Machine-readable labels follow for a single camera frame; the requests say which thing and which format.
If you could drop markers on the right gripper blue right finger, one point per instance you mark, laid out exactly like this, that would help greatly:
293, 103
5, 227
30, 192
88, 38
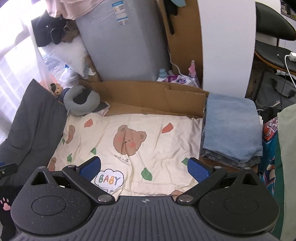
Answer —
209, 179

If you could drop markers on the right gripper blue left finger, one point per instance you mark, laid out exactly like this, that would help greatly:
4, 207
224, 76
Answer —
80, 178

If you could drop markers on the light blue denim pants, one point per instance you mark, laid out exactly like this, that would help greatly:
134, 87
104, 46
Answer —
227, 114

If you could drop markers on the folded brown white clothes stack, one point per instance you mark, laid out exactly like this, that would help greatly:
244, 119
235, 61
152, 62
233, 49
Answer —
212, 164

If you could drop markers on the black clothes heap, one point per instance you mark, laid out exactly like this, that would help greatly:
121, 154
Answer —
268, 114

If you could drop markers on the black clothes pile on sill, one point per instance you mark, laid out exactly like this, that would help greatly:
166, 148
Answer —
49, 30

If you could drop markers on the black cat paw plush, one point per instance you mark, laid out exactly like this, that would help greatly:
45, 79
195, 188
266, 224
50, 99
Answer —
8, 195

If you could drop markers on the folded camouflage cloth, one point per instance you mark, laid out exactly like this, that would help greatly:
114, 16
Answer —
231, 149

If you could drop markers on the dark grey duvet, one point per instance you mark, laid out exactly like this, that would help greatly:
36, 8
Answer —
35, 133

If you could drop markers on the cream bear print bedsheet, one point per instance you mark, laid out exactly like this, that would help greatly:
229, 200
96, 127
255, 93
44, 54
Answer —
141, 155

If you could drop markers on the grey neck pillow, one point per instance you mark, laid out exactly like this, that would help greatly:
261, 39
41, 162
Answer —
68, 98

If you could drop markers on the black garment inside neck pillow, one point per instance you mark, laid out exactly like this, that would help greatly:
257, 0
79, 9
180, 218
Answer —
88, 101

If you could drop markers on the small teddy bear toy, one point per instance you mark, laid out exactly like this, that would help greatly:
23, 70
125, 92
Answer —
58, 91

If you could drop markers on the pink refill pouch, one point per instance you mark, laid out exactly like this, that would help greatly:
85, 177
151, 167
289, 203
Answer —
190, 80

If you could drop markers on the mint green cloth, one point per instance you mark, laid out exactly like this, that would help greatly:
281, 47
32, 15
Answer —
284, 187

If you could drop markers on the clear plastic bag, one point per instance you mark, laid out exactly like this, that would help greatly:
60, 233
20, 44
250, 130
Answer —
61, 72

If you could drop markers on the dark grey storage bag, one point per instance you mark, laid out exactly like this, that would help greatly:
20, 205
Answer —
276, 90

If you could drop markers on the detergent bottle blue cap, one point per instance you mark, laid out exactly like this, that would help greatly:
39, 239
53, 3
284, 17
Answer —
162, 75

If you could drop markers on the white fluffy pillow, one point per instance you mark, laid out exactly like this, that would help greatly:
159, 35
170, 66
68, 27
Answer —
73, 54

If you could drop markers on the grey upright mattress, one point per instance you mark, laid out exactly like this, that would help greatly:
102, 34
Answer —
126, 40

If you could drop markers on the pink cloth on mattress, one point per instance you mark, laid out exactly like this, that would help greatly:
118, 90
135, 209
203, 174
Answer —
72, 9

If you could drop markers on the teal hanging towel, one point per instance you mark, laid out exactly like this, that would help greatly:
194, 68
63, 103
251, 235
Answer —
179, 3

